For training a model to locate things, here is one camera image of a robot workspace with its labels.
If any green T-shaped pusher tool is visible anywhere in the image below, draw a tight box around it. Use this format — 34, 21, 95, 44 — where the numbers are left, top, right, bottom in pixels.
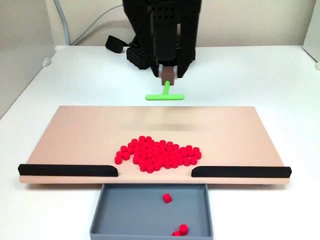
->
145, 66, 185, 101

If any pile of red granules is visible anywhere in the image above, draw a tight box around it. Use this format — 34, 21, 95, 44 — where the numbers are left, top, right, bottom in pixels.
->
114, 135, 202, 174

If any grey tray container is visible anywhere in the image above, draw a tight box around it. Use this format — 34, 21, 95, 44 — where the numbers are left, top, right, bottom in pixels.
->
89, 183, 214, 240

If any beige flat board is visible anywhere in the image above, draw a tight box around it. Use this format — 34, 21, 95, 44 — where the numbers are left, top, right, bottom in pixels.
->
19, 105, 291, 186

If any white desk partition panel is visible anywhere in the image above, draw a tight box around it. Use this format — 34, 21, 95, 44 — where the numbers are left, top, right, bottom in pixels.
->
0, 0, 56, 120
302, 0, 320, 63

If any black strap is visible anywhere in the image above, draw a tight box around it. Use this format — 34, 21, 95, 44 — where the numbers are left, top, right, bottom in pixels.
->
104, 35, 131, 54

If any thin grey cable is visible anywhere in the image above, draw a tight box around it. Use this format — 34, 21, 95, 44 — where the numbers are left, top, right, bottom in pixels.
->
71, 5, 125, 46

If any thick grey hose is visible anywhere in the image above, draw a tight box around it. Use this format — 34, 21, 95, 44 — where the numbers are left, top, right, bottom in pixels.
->
53, 0, 71, 46

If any black edge rail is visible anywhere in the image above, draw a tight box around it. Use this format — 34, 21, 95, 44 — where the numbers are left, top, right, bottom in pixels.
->
17, 163, 119, 178
191, 165, 292, 179

